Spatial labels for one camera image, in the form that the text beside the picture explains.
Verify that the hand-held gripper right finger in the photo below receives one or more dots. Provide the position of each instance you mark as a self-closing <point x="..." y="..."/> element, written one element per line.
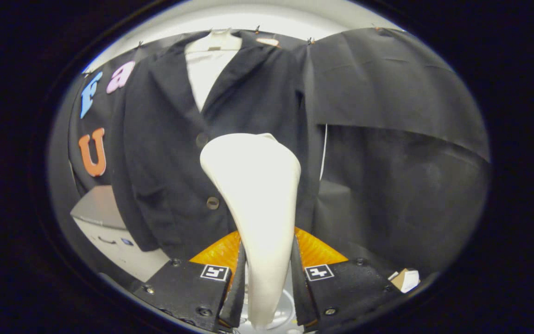
<point x="300" y="292"/>

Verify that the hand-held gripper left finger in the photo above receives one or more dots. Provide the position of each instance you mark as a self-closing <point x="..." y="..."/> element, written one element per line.
<point x="235" y="292"/>

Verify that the white garment steamer head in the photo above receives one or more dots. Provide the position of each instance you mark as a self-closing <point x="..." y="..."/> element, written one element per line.
<point x="257" y="195"/>

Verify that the black blazer jacket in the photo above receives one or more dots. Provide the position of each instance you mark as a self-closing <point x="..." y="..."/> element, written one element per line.
<point x="165" y="153"/>

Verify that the white clothes hanger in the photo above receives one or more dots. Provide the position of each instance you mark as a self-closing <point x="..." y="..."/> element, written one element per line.
<point x="216" y="41"/>

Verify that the small cardboard box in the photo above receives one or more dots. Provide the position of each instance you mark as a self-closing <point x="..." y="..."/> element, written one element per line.
<point x="408" y="279"/>

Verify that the grey drawer cabinet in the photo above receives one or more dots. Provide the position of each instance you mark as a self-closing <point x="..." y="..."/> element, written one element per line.
<point x="104" y="208"/>

